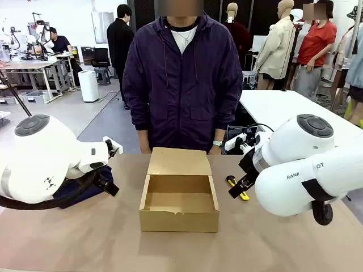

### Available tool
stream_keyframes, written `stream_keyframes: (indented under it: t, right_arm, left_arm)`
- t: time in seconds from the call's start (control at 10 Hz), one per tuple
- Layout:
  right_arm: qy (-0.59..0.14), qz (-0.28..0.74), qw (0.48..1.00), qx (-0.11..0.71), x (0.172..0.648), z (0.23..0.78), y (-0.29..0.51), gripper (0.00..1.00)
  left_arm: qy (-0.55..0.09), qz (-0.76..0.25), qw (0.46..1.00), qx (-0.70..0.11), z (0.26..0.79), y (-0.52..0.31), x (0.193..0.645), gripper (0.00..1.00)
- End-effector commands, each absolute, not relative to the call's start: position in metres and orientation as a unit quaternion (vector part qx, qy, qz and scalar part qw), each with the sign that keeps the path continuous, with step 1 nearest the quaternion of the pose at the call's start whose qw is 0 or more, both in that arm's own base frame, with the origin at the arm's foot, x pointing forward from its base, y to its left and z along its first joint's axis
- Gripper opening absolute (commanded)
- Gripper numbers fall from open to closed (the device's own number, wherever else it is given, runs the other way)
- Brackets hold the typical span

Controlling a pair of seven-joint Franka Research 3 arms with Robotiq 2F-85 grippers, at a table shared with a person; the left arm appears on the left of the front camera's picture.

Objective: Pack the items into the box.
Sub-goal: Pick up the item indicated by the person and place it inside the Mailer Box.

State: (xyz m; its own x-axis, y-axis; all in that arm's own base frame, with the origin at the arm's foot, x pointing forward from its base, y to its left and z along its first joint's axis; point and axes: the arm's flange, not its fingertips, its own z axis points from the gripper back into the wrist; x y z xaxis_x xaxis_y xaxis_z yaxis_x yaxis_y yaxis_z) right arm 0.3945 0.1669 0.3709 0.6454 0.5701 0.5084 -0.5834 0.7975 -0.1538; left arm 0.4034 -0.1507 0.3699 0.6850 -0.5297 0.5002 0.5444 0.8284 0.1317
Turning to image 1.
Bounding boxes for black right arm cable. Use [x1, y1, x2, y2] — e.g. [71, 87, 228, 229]
[302, 178, 348, 226]

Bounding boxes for mannequin in dark red top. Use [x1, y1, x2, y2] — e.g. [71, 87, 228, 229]
[223, 2, 253, 71]

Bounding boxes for black office chair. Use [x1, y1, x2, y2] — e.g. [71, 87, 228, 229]
[90, 47, 112, 69]

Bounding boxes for navy blue knit cloth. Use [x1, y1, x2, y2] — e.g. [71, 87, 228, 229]
[52, 165, 114, 210]

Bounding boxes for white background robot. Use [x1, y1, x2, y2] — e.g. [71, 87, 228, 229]
[0, 19, 22, 62]
[27, 12, 56, 62]

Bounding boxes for brown cardboard box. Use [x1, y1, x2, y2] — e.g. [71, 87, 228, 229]
[138, 146, 221, 233]

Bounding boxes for yellow black utility knife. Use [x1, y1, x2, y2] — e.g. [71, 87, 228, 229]
[226, 175, 250, 202]

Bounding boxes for white air purifier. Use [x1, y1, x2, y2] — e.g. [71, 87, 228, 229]
[77, 70, 100, 103]

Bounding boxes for seated person in black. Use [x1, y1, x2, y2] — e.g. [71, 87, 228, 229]
[48, 27, 83, 86]

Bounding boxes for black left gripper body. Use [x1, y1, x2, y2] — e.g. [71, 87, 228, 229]
[105, 139, 120, 159]

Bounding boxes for grey background workbench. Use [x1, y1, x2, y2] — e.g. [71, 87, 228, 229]
[0, 59, 76, 104]

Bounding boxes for grey wall panel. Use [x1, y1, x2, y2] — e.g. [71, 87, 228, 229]
[91, 11, 116, 45]

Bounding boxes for clear storage bin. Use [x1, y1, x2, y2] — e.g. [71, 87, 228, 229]
[22, 90, 48, 104]

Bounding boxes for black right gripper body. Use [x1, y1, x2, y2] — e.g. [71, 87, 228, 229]
[238, 146, 258, 180]

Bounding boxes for white rounded table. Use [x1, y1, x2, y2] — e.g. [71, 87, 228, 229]
[239, 90, 358, 134]

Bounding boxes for black tripod legs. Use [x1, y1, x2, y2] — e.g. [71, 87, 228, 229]
[0, 70, 32, 117]

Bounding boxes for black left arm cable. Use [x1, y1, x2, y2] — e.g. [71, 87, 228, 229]
[0, 169, 99, 211]

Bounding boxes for grey stool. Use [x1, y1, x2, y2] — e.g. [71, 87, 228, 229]
[95, 67, 112, 86]

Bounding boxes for person in purple jacket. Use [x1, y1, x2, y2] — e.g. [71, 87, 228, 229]
[122, 11, 244, 155]

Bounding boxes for person in long black coat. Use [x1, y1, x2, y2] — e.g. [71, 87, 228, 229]
[106, 4, 136, 111]

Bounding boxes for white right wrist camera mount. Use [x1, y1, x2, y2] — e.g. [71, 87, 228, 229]
[225, 134, 247, 151]

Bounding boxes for mannequin in beige jacket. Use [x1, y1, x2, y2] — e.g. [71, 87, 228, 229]
[253, 0, 297, 91]

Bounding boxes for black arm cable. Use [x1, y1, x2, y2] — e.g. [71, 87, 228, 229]
[0, 169, 99, 211]
[302, 178, 348, 226]

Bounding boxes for person's right forearm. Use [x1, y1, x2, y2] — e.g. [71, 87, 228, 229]
[137, 129, 150, 145]

